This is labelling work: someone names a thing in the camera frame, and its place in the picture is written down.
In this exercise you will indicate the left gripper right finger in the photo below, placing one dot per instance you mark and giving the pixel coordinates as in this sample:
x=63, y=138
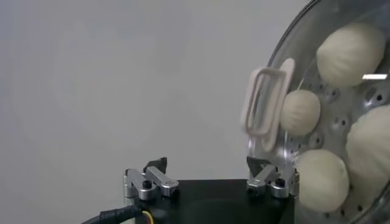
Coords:
x=265, y=176

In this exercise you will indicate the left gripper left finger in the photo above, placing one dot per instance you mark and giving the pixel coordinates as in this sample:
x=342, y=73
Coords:
x=166, y=182

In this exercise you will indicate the white steamed baozi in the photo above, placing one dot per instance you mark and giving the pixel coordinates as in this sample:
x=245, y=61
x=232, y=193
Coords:
x=300, y=112
x=371, y=143
x=323, y=179
x=350, y=54

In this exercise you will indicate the perforated steel steamer basket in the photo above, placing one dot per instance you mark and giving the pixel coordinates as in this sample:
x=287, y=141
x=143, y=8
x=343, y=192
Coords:
x=338, y=105

